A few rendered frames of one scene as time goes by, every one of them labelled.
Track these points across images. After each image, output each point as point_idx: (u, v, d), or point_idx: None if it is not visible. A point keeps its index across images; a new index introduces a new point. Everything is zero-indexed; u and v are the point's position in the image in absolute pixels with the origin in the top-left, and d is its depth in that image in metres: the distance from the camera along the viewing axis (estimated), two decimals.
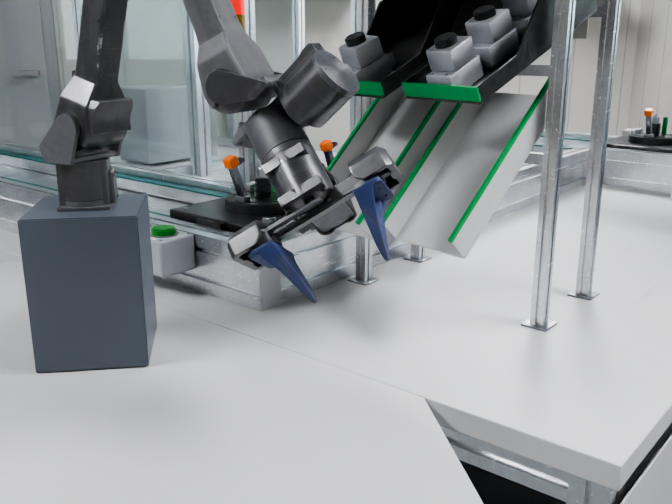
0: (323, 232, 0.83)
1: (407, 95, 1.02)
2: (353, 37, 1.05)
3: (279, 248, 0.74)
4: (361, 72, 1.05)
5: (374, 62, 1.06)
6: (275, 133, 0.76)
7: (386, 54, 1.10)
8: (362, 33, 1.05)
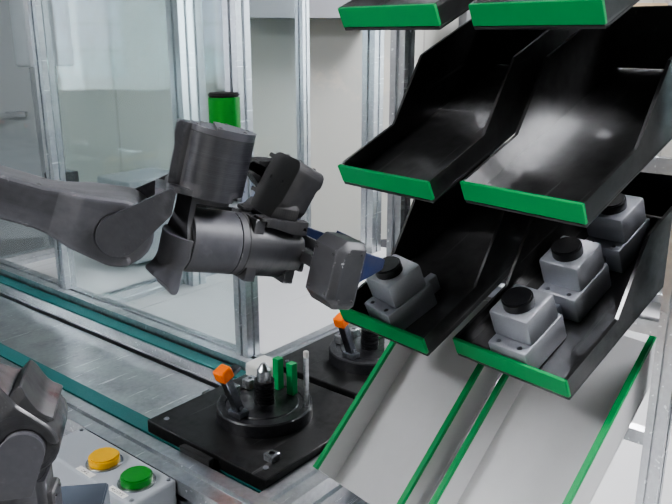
0: None
1: (460, 353, 0.76)
2: (385, 267, 0.78)
3: None
4: (396, 313, 0.78)
5: (413, 297, 0.79)
6: (230, 232, 0.64)
7: (427, 277, 0.83)
8: (398, 262, 0.78)
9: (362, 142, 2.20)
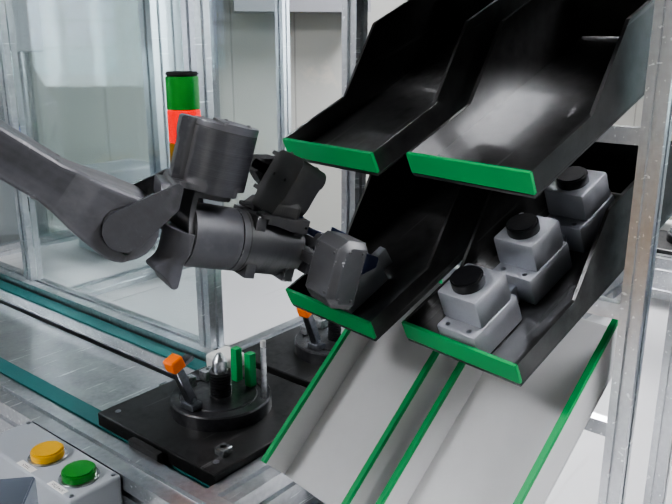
0: None
1: (410, 338, 0.71)
2: None
3: None
4: None
5: (360, 276, 0.74)
6: (231, 227, 0.64)
7: (376, 251, 0.77)
8: None
9: None
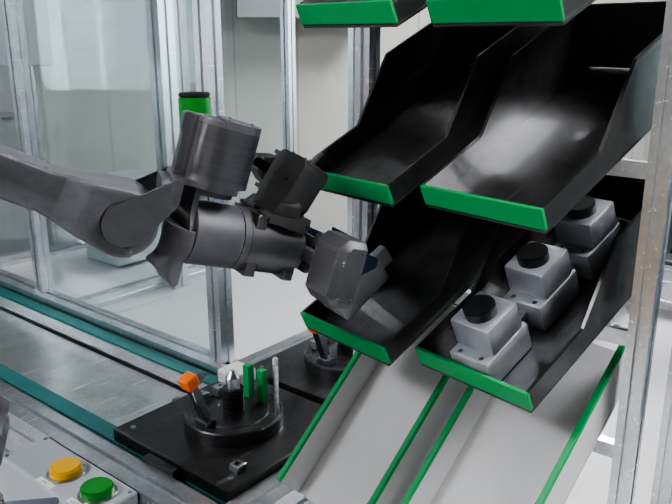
0: None
1: (423, 363, 0.73)
2: None
3: None
4: None
5: (360, 277, 0.74)
6: (232, 225, 0.64)
7: (376, 250, 0.77)
8: None
9: None
